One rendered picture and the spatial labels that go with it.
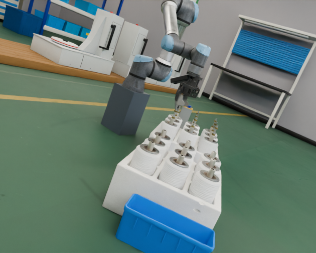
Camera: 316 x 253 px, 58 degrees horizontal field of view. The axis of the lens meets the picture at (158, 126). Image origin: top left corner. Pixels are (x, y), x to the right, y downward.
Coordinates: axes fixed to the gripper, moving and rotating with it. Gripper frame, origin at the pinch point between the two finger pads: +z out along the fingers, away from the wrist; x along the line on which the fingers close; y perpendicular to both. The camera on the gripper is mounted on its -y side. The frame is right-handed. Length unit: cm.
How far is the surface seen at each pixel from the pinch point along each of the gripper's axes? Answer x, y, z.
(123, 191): -55, 29, 25
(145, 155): -51, 30, 11
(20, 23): 101, -426, 16
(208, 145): 7.7, 22.9, 11.5
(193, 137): 3.7, 15.0, 11.0
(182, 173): -44, 42, 12
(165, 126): -4.7, 1.1, 11.1
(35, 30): 131, -432, 20
